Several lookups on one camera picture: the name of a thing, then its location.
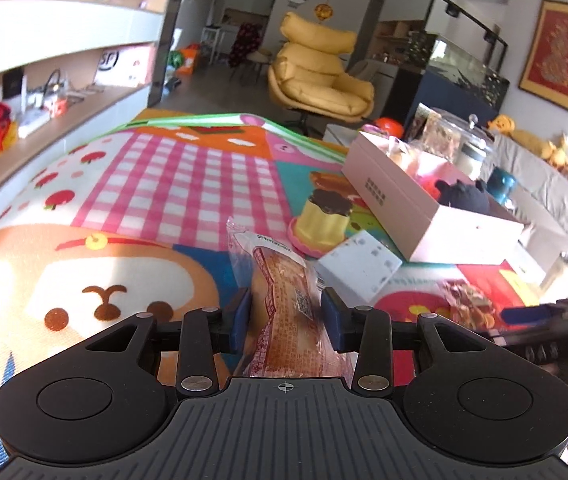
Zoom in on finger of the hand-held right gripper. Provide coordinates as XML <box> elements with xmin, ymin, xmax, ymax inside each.
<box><xmin>500</xmin><ymin>304</ymin><xmax>562</xmax><ymax>327</ymax></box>

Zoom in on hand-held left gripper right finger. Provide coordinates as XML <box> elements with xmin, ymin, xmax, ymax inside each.
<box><xmin>321</xmin><ymin>287</ymin><xmax>490</xmax><ymax>397</ymax></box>

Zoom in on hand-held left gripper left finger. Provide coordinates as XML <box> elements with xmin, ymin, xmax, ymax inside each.
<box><xmin>84</xmin><ymin>289</ymin><xmax>253</xmax><ymax>397</ymax></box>

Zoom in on waffle cake packet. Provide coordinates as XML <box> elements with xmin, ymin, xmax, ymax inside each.
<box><xmin>226</xmin><ymin>216</ymin><xmax>355</xmax><ymax>378</ymax></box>

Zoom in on small white box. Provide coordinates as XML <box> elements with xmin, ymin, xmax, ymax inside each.
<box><xmin>315</xmin><ymin>231</ymin><xmax>403</xmax><ymax>306</ymax></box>

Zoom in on pink cardboard box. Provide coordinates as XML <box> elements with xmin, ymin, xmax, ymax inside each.
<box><xmin>340</xmin><ymin>131</ymin><xmax>525</xmax><ymax>265</ymax></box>

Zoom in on black plush toy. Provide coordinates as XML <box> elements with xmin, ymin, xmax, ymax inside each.
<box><xmin>434</xmin><ymin>177</ymin><xmax>491</xmax><ymax>213</ymax></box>

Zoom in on yellow pudding toy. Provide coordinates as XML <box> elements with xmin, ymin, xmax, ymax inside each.
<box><xmin>288</xmin><ymin>189</ymin><xmax>359</xmax><ymax>256</ymax></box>

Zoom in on grey covered sofa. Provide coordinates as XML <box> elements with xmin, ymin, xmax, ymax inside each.
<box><xmin>489</xmin><ymin>132</ymin><xmax>568</xmax><ymax>306</ymax></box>

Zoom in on teal cup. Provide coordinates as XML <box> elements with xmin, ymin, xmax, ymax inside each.
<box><xmin>486</xmin><ymin>166</ymin><xmax>517</xmax><ymax>206</ymax></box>

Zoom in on colourful play mat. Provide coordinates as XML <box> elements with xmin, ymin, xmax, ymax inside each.
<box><xmin>0</xmin><ymin>110</ymin><xmax>568</xmax><ymax>480</ymax></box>

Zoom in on white jar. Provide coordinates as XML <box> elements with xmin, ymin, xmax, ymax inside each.
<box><xmin>454</xmin><ymin>142</ymin><xmax>487</xmax><ymax>181</ymax></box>

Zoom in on yellow plush toy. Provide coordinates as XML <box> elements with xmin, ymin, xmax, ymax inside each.
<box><xmin>486</xmin><ymin>114</ymin><xmax>555</xmax><ymax>157</ymax></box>

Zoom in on orange round container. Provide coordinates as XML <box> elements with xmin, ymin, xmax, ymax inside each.
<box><xmin>371</xmin><ymin>116</ymin><xmax>405</xmax><ymax>141</ymax></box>

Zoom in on snack bags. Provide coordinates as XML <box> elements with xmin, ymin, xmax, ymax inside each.
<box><xmin>409</xmin><ymin>105</ymin><xmax>440</xmax><ymax>146</ymax></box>

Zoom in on yellow armchair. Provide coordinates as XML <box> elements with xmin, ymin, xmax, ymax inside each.
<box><xmin>268</xmin><ymin>11</ymin><xmax>375</xmax><ymax>123</ymax></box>

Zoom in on glass fish tank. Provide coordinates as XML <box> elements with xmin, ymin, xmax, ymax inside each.
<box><xmin>421</xmin><ymin>0</ymin><xmax>510</xmax><ymax>111</ymax></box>

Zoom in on dark dotted blanket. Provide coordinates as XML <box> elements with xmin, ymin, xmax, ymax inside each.
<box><xmin>228</xmin><ymin>22</ymin><xmax>263</xmax><ymax>68</ymax></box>

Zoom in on white courier envelope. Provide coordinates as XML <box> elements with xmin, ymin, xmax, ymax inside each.
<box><xmin>92</xmin><ymin>46</ymin><xmax>152</xmax><ymax>88</ymax></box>

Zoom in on white power box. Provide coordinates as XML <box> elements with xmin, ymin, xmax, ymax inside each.
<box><xmin>16</xmin><ymin>110</ymin><xmax>49</xmax><ymax>138</ymax></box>

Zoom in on black and white router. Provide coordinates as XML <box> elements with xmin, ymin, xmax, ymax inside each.
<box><xmin>0</xmin><ymin>67</ymin><xmax>27</xmax><ymax>106</ymax></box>

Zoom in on framed red wall picture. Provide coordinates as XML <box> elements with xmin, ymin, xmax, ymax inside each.
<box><xmin>518</xmin><ymin>0</ymin><xmax>568</xmax><ymax>113</ymax></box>

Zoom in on white wall shelf unit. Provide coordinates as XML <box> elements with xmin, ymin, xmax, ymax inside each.
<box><xmin>0</xmin><ymin>0</ymin><xmax>185</xmax><ymax>231</ymax></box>

